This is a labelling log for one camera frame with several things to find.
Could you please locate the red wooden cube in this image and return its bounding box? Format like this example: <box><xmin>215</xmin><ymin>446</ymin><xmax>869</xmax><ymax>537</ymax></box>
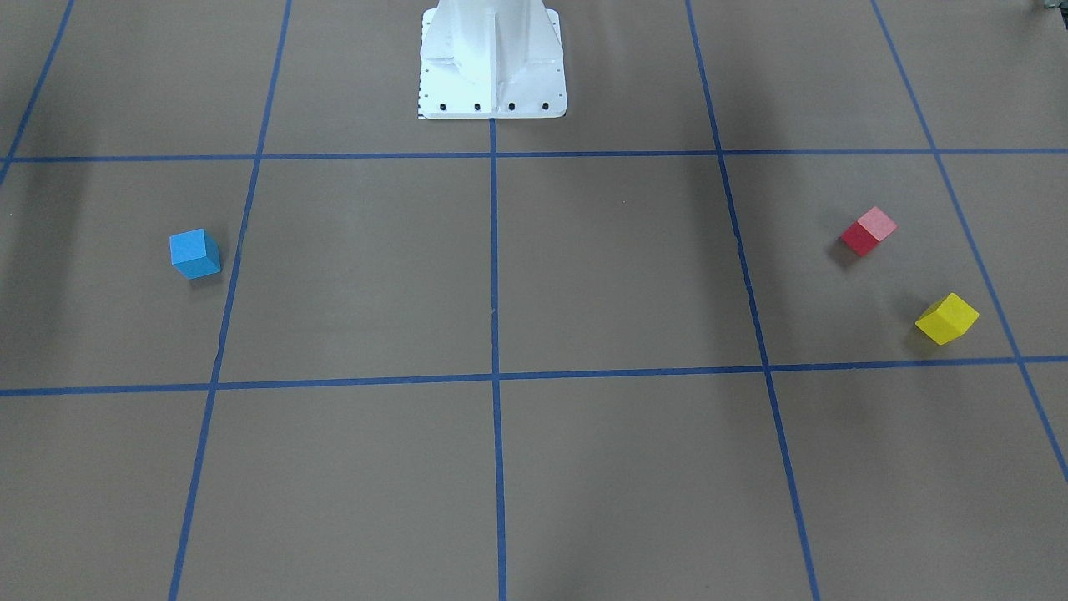
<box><xmin>839</xmin><ymin>206</ymin><xmax>898</xmax><ymax>256</ymax></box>

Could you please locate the blue wooden cube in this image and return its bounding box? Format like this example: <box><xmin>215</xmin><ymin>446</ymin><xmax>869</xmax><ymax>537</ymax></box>
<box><xmin>169</xmin><ymin>228</ymin><xmax>222</xmax><ymax>280</ymax></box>

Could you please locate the yellow wooden cube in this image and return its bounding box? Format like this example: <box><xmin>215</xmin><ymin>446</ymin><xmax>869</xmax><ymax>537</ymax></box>
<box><xmin>914</xmin><ymin>292</ymin><xmax>980</xmax><ymax>346</ymax></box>

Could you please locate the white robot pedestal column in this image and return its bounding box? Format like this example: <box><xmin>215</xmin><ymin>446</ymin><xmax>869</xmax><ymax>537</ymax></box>
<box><xmin>417</xmin><ymin>1</ymin><xmax>568</xmax><ymax>118</ymax></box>

